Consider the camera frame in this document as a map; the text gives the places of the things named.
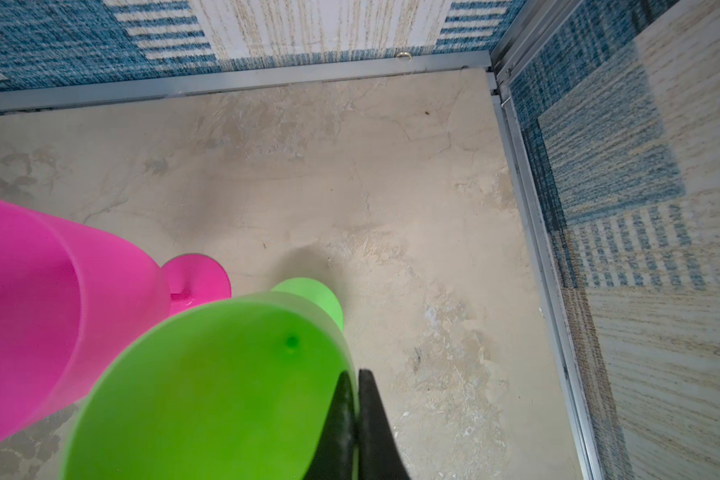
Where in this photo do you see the green wine glass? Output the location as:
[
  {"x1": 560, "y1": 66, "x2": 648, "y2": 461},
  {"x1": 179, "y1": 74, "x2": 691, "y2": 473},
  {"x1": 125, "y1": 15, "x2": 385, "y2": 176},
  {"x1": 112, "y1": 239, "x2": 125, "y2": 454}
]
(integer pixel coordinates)
[{"x1": 60, "y1": 278, "x2": 353, "y2": 479}]

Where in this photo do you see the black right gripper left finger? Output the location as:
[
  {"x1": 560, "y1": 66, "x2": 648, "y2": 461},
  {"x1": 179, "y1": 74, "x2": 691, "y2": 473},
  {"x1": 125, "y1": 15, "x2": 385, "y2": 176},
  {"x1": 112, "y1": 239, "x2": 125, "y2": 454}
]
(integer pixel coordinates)
[{"x1": 304, "y1": 371, "x2": 355, "y2": 480}]

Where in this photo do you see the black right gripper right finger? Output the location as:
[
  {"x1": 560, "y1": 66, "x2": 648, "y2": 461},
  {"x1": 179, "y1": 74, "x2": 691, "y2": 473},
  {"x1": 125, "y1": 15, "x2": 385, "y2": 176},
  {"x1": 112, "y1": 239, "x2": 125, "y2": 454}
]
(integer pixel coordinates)
[{"x1": 357, "y1": 369, "x2": 411, "y2": 480}]

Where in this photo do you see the magenta wine glass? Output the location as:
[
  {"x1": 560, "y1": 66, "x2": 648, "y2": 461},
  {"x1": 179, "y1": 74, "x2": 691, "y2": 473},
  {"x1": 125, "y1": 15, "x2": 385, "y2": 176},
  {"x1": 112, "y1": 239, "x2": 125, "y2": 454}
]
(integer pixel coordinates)
[{"x1": 0, "y1": 201, "x2": 232, "y2": 442}]

